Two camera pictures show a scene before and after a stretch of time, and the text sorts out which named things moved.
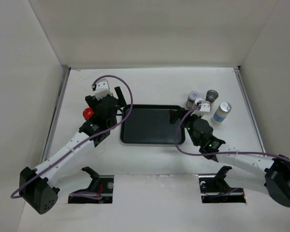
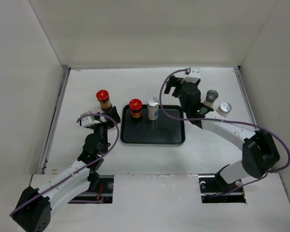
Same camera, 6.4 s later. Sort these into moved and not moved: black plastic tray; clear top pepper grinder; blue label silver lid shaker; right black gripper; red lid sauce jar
Moved: right black gripper; red lid sauce jar
Not moved: blue label silver lid shaker; clear top pepper grinder; black plastic tray
